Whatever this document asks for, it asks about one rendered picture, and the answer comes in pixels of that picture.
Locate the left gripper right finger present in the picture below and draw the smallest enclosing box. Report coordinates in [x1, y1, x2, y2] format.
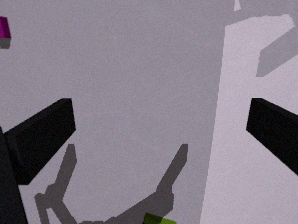
[246, 98, 298, 176]

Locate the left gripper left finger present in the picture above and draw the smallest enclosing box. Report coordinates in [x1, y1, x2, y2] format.
[0, 98, 76, 224]

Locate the lime green rod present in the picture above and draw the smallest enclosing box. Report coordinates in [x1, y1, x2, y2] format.
[144, 213, 177, 224]

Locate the magenta block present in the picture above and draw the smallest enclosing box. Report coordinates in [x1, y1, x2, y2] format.
[0, 16, 11, 38]

